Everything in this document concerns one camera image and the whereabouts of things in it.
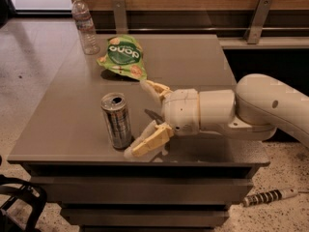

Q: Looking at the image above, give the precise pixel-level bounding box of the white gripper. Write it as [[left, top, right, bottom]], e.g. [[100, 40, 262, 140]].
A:
[[124, 80, 200, 160]]

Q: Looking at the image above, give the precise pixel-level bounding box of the silver redbull can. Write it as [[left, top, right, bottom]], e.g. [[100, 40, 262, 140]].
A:
[[101, 93, 132, 150]]

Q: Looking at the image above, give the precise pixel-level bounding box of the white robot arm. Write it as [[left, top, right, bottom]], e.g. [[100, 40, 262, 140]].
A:
[[124, 73, 309, 160]]

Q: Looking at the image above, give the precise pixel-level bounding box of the green rice chip bag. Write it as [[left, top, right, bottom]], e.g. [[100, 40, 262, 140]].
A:
[[97, 35, 147, 81]]

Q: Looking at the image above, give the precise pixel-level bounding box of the grey drawer cabinet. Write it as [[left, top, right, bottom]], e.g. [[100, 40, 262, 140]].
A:
[[8, 46, 269, 232]]

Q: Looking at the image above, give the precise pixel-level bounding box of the clear plastic water bottle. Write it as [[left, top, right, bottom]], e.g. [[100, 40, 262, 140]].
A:
[[71, 0, 99, 55]]

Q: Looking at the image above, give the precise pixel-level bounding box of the white power strip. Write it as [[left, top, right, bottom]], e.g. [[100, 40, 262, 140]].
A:
[[242, 188, 298, 207]]

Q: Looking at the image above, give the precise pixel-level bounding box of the black chair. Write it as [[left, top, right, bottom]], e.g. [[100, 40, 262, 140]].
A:
[[0, 174, 47, 232]]

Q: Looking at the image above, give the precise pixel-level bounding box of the left metal wall bracket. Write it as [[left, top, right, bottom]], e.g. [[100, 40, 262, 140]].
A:
[[112, 0, 128, 34]]

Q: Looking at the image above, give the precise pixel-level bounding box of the metal wall bracket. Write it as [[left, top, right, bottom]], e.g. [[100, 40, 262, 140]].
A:
[[112, 0, 128, 34], [244, 0, 273, 44]]

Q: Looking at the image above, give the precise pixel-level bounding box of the right metal wall bracket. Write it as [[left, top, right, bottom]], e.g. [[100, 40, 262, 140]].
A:
[[244, 0, 273, 44]]

